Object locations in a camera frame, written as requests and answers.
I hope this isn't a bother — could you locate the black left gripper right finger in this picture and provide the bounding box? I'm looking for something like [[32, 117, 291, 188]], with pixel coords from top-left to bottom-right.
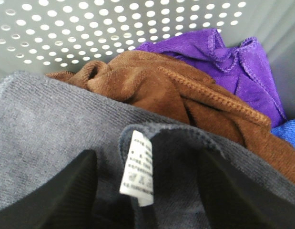
[[198, 149, 285, 229]]

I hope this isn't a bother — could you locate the brown towel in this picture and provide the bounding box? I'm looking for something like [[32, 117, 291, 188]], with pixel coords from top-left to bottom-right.
[[48, 51, 295, 184]]

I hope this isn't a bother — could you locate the dark grey towel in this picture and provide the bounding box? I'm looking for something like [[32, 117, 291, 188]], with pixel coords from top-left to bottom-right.
[[0, 71, 295, 229]]

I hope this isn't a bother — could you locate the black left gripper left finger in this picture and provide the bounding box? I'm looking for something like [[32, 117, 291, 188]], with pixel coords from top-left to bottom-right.
[[0, 150, 98, 229]]

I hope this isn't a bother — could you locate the grey perforated basket orange rim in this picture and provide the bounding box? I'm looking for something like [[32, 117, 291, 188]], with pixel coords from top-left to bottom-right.
[[0, 0, 295, 119]]

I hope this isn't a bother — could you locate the blue towel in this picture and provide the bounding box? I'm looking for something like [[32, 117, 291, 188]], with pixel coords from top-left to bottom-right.
[[271, 119, 295, 148]]

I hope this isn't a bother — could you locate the purple towel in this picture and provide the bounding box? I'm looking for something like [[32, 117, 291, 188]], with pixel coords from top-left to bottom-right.
[[136, 28, 287, 127]]

